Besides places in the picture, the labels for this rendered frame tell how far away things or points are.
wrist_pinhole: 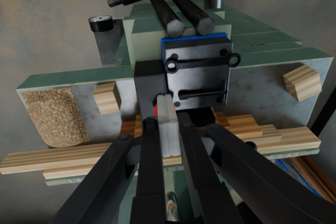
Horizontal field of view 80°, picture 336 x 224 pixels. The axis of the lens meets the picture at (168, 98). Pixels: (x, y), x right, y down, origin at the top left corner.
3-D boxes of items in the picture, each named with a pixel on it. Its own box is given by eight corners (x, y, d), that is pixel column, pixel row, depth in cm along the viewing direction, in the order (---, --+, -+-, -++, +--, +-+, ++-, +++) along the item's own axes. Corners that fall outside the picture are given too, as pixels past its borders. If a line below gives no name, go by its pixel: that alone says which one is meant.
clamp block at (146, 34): (216, 11, 35) (235, 23, 28) (212, 79, 43) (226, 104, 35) (131, 19, 35) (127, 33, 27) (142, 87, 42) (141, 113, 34)
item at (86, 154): (272, 123, 47) (282, 135, 43) (270, 130, 48) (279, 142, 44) (8, 153, 45) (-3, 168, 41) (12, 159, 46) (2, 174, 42)
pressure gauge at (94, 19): (114, 13, 58) (110, 19, 51) (117, 26, 60) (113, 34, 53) (92, 15, 58) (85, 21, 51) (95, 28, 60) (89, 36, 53)
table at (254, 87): (330, -3, 38) (358, 2, 33) (289, 121, 55) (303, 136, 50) (5, 27, 36) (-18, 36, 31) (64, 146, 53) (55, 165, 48)
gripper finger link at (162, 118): (171, 157, 16) (162, 158, 16) (166, 120, 22) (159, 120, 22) (168, 122, 15) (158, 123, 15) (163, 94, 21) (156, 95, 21)
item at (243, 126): (250, 114, 45) (263, 131, 40) (249, 118, 45) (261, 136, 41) (140, 126, 44) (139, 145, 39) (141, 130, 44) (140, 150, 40)
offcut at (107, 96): (104, 104, 40) (101, 114, 37) (96, 85, 38) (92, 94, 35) (122, 101, 40) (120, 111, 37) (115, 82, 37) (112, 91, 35)
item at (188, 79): (224, 31, 28) (240, 44, 23) (219, 97, 34) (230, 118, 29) (130, 40, 28) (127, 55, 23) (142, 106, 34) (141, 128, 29)
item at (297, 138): (306, 126, 48) (321, 141, 44) (304, 132, 49) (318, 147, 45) (51, 155, 46) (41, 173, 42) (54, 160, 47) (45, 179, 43)
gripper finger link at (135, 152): (162, 163, 14) (118, 168, 14) (160, 129, 19) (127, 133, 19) (160, 144, 13) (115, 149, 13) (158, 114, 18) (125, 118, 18)
